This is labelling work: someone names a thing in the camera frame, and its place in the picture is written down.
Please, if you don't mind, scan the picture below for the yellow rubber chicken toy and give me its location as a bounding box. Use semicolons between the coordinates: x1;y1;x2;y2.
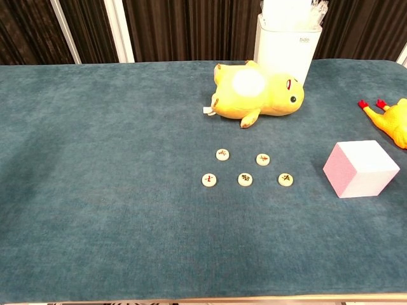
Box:
357;97;407;149

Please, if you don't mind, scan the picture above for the cream chess piece black character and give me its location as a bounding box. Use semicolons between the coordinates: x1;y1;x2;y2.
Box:
277;172;294;187
237;172;254;187

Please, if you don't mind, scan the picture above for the clear wrapped straws bundle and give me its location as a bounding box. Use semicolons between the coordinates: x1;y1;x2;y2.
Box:
310;0;330;28

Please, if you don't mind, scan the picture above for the white plastic bin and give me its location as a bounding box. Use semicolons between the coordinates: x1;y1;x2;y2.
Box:
256;0;324;86

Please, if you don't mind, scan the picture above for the pink foam cube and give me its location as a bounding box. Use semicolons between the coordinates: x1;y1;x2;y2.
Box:
322;139;401;200

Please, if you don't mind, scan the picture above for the thin grey frame post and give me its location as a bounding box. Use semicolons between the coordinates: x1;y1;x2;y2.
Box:
50;0;83;64

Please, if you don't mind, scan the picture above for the teal table cloth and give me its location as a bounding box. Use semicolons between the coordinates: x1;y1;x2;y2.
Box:
0;58;407;302

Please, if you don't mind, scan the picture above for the wide white frame post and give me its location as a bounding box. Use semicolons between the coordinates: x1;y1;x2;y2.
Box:
104;0;136;64

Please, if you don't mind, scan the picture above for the yellow plush duck toy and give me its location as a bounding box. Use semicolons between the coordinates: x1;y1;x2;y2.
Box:
202;60;305;129

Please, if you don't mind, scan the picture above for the black pleated curtain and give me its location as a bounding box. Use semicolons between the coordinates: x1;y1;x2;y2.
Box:
0;0;407;66

